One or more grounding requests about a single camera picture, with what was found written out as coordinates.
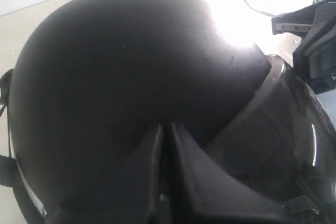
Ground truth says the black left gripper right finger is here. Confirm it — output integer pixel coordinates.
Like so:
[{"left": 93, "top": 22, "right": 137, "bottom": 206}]
[{"left": 170, "top": 123, "right": 286, "bottom": 223}]

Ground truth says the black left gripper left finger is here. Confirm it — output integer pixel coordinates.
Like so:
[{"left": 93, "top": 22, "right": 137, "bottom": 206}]
[{"left": 47, "top": 125, "right": 163, "bottom": 223}]

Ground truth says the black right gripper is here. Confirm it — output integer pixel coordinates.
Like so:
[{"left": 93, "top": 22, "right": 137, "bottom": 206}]
[{"left": 271, "top": 0, "right": 335, "bottom": 94}]

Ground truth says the black helmet with visor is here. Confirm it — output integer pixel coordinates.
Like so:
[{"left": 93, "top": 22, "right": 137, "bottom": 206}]
[{"left": 1, "top": 0, "right": 335, "bottom": 223}]

